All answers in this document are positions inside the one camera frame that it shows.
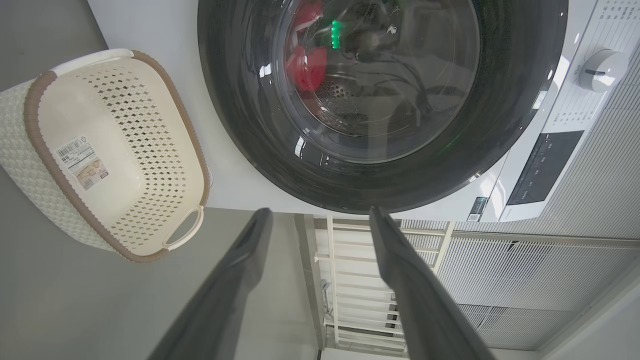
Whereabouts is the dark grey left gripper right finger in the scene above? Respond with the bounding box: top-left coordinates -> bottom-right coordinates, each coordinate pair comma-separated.
369,205 -> 496,360

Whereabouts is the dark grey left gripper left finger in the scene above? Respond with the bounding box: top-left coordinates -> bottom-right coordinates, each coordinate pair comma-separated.
147,208 -> 274,360

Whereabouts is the dark round washing machine door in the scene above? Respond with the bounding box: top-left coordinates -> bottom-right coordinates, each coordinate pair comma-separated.
197,0 -> 569,215

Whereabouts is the red and white garment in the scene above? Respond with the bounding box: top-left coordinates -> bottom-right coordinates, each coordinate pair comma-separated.
285,0 -> 328,92

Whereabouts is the printed food package label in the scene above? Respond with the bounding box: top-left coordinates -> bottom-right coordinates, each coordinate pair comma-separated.
54,136 -> 110,191

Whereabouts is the cream perforated laundry basket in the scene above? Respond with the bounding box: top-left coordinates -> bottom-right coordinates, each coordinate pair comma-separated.
0,48 -> 211,263

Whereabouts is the white front-load washing machine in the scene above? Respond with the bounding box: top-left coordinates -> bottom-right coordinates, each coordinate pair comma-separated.
87,0 -> 640,223

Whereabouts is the white plastic control dial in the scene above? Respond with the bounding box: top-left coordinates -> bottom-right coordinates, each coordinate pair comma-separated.
579,48 -> 630,93

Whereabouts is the white slatted rack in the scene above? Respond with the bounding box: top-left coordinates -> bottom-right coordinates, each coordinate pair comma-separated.
312,215 -> 456,358

